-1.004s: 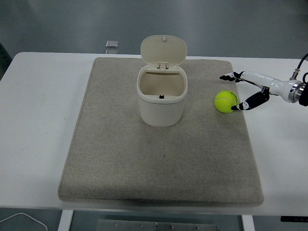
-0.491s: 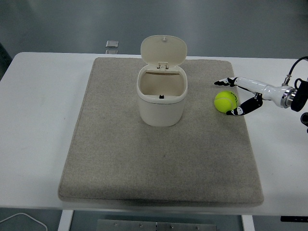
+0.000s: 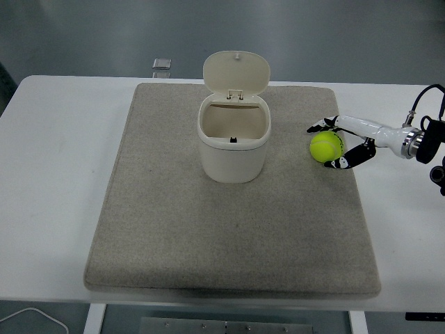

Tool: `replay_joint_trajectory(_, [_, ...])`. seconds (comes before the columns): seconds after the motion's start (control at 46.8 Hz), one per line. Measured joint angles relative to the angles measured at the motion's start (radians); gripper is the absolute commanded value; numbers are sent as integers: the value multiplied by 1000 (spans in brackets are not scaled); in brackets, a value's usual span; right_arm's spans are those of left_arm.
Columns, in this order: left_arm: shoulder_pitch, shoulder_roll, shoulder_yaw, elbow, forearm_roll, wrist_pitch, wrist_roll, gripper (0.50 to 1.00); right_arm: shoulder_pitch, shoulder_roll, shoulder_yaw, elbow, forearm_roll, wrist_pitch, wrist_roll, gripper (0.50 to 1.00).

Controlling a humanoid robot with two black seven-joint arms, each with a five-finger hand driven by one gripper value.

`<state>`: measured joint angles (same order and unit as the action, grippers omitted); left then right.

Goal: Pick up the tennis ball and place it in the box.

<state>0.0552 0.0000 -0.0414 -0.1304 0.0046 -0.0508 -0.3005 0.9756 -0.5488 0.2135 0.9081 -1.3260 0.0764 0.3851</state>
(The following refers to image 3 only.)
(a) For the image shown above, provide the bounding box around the black table control panel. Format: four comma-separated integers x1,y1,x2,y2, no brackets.
405,312,445,321

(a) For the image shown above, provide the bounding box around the beige-grey felt mat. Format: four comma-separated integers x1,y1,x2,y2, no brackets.
82,82,382,301

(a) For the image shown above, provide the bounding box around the grey metal plate with screws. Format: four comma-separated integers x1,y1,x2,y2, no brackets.
140,316,314,334

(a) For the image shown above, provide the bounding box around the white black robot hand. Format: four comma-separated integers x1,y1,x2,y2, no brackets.
306,113,410,171

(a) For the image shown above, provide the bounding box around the yellow-green tennis ball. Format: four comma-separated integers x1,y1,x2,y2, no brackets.
309,130,346,164

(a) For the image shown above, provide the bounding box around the white cable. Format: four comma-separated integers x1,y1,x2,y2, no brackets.
0,307,69,334

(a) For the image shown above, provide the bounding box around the white table leg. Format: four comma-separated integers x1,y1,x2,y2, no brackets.
348,310,368,334
83,303,107,334

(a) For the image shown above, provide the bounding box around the cream plastic box with lid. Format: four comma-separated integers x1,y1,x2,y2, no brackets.
197,50,272,184

